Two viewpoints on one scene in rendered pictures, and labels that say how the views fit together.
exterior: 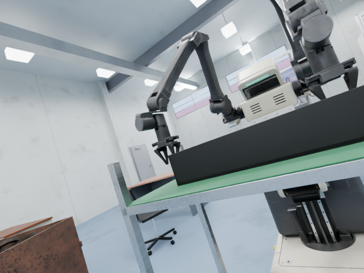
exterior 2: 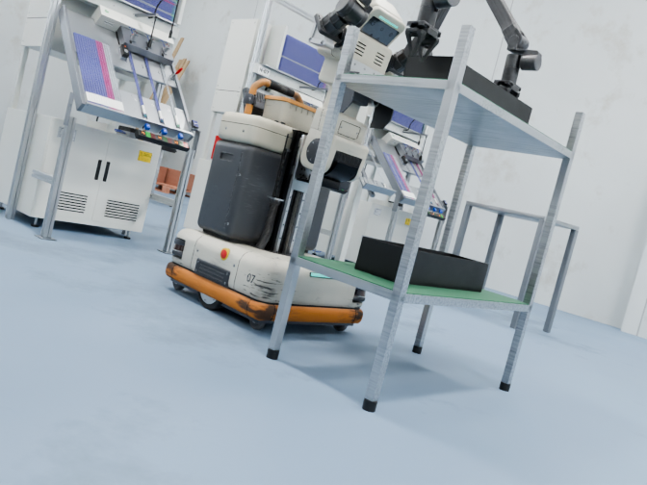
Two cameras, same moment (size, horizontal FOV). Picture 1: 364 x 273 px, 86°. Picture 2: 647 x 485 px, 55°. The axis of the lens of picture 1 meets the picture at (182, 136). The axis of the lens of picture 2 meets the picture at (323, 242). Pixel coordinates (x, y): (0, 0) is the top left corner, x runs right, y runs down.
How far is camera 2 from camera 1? 2.14 m
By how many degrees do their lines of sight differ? 80
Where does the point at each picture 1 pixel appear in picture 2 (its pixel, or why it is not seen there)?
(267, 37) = not seen: outside the picture
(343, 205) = not seen: hidden behind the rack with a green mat
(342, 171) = (542, 138)
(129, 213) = (461, 90)
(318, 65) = (513, 78)
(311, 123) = (512, 109)
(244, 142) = (492, 93)
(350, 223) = not seen: hidden behind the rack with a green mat
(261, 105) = (365, 51)
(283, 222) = (245, 217)
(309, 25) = (537, 57)
